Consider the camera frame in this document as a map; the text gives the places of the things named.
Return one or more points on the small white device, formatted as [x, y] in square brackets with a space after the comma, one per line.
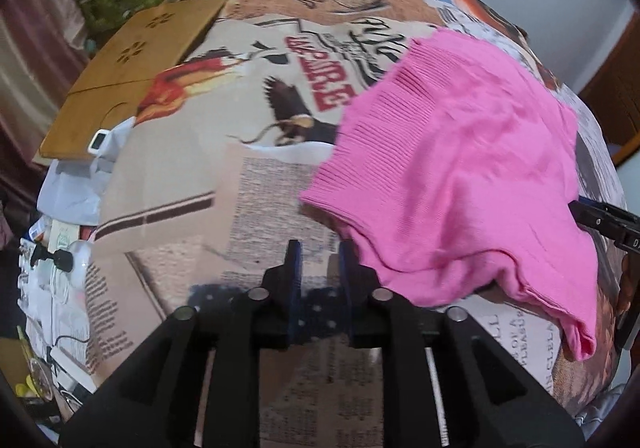
[98, 141]

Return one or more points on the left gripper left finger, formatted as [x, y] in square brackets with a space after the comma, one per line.
[281, 312]

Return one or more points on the newspaper print bed blanket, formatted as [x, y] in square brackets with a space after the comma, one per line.
[190, 213]

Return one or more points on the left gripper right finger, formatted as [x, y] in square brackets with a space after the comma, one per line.
[366, 299]

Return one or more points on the striped pink curtain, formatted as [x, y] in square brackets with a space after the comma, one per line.
[42, 54]

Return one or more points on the white plastic bag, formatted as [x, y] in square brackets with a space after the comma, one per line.
[73, 189]

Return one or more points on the wooden lap desk board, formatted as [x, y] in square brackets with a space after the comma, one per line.
[110, 88]

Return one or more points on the pink knit cardigan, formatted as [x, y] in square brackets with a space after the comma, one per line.
[457, 170]

